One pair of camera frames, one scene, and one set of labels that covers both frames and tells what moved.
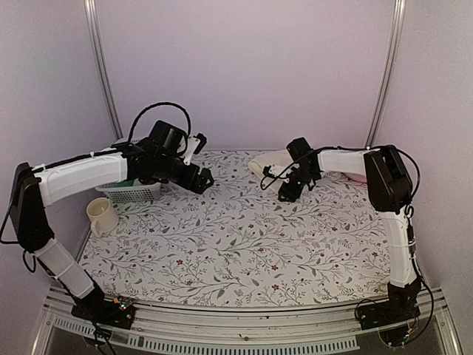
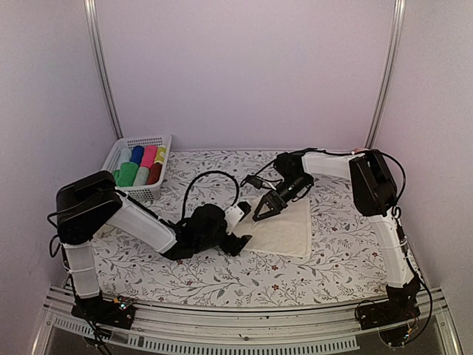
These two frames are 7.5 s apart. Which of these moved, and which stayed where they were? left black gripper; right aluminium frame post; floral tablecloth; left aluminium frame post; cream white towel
Moved: cream white towel; left black gripper
Stayed: floral tablecloth; right aluminium frame post; left aluminium frame post
